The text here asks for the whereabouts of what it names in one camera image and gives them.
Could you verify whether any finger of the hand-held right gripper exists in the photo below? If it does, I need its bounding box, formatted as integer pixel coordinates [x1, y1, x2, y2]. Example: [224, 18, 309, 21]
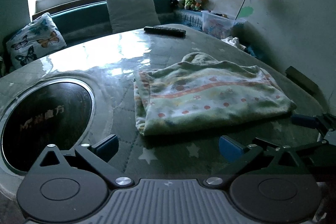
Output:
[252, 132, 336, 163]
[291, 113, 336, 133]

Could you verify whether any butterfly print pillow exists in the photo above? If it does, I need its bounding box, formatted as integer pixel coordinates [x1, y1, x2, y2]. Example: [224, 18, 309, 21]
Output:
[6, 13, 67, 69]

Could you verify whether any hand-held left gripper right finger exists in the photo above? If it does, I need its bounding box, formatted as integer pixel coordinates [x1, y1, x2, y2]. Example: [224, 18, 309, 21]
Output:
[202, 135, 300, 189]

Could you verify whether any round black stove plate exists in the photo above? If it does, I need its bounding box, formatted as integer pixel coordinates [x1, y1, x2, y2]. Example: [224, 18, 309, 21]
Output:
[0, 77, 95, 177]

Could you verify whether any black remote control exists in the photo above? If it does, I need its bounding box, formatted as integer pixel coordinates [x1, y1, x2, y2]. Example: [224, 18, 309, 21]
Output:
[144, 26, 186, 38]

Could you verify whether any dark wooden chair back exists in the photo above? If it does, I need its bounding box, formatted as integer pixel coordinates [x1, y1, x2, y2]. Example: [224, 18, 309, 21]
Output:
[285, 66, 320, 95]

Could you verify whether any clear plastic storage box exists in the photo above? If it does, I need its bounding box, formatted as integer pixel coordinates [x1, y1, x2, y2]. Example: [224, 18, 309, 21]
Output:
[201, 10, 247, 40]

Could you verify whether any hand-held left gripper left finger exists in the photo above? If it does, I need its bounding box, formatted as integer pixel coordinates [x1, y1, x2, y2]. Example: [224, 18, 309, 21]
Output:
[39, 134, 135, 189]

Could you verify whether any small white cloth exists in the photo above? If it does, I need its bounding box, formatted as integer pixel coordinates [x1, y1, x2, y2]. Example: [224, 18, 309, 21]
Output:
[222, 36, 247, 50]

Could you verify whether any plush toy in green shirt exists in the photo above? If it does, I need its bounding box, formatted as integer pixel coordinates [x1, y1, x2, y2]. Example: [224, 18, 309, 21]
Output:
[184, 0, 200, 11]

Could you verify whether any plain white pillow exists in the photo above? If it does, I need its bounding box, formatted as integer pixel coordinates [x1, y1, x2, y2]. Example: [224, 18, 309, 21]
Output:
[106, 0, 161, 33]

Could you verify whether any pale patterned garment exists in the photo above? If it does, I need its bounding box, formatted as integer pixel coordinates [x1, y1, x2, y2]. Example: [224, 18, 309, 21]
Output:
[133, 52, 297, 137]

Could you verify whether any teal sofa bench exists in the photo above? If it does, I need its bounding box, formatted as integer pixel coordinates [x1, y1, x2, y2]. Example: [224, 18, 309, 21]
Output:
[3, 0, 208, 73]

